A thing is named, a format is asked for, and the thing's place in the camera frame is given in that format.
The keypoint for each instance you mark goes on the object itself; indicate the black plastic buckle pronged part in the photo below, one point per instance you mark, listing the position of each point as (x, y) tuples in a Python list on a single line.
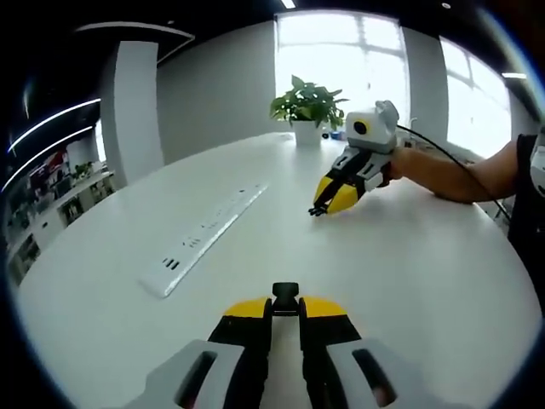
[(317, 210)]

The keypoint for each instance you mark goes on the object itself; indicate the blue small clutter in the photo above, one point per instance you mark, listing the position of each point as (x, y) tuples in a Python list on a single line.
[(336, 134)]

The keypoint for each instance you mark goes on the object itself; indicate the white square pillar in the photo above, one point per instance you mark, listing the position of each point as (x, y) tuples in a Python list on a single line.
[(132, 111)]

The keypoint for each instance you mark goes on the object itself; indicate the white plant pot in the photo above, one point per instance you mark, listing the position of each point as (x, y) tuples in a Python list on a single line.
[(306, 133)]

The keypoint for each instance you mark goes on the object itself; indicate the black plastic buckle socket part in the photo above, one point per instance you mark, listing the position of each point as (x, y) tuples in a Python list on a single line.
[(285, 290)]

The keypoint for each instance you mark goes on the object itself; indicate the white storage shelf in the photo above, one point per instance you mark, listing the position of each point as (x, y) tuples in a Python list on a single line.
[(64, 209)]

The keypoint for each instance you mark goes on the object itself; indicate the large bright window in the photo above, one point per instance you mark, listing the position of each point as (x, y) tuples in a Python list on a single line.
[(340, 64), (472, 93)]

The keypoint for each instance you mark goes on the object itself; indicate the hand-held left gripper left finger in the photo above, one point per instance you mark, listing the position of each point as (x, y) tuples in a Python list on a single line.
[(238, 338)]

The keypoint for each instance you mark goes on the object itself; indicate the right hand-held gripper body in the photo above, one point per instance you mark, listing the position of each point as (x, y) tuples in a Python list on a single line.
[(374, 128)]

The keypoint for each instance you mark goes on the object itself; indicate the curved ceiling light strip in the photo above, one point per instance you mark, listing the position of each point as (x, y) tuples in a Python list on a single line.
[(47, 150), (55, 116)]

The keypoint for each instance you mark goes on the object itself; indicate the person's dark torso clothing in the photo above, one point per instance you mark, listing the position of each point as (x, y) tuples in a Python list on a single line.
[(523, 221)]

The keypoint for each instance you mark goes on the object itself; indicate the person's right hand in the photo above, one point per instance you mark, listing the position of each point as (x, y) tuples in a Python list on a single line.
[(400, 165)]

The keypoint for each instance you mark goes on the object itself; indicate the green potted plant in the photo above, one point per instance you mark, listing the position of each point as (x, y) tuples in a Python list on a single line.
[(304, 102)]

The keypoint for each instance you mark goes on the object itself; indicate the white recessed socket panel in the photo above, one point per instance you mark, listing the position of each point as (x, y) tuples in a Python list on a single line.
[(204, 238)]

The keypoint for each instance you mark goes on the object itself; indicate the white chest device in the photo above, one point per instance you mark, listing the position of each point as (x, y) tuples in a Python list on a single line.
[(538, 166)]

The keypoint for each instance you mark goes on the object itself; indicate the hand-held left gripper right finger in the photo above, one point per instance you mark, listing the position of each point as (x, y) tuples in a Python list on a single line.
[(328, 336)]

